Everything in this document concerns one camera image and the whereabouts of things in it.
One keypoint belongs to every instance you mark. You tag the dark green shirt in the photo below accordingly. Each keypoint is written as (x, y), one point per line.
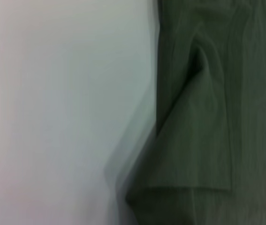
(212, 117)

